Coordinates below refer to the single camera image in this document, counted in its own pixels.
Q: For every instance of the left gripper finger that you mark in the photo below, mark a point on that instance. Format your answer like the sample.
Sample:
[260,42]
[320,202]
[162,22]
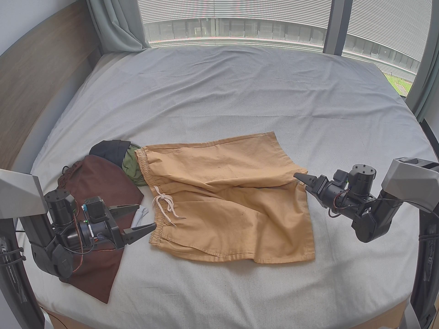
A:
[121,210]
[135,233]

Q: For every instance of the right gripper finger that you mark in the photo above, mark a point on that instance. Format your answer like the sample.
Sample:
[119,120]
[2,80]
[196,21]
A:
[307,179]
[315,194]

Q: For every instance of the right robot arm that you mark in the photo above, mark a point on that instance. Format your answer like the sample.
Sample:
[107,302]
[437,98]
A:
[377,221]

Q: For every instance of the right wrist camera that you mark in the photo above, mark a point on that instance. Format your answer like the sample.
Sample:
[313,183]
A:
[340,176]

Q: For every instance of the white garment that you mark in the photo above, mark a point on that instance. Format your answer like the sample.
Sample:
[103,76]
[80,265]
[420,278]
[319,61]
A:
[140,216]

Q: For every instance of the black garment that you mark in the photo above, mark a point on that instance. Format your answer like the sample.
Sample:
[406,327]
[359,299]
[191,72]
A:
[108,151]

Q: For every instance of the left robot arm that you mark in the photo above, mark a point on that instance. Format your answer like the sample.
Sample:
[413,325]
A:
[37,252]

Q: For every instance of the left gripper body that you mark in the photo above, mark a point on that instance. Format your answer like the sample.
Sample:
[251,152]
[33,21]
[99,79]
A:
[109,231]

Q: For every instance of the tan shorts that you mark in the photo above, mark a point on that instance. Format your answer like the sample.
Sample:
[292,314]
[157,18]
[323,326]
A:
[240,211]

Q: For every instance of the brown garment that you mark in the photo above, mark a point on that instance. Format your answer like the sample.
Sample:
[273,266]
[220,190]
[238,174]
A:
[103,183]

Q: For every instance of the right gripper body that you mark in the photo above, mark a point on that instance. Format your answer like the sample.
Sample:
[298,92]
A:
[331,194]

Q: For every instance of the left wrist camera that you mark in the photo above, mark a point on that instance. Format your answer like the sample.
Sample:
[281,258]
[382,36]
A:
[94,209]

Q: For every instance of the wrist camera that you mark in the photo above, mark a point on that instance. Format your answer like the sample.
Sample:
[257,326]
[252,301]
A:
[340,176]
[94,209]

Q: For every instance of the grey-green curtain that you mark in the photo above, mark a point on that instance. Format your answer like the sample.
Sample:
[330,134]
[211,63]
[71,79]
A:
[430,91]
[109,19]

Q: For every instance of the bed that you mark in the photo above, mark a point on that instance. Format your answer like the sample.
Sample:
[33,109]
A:
[240,91]

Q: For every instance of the green garment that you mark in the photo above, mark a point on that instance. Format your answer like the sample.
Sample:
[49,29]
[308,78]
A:
[132,170]

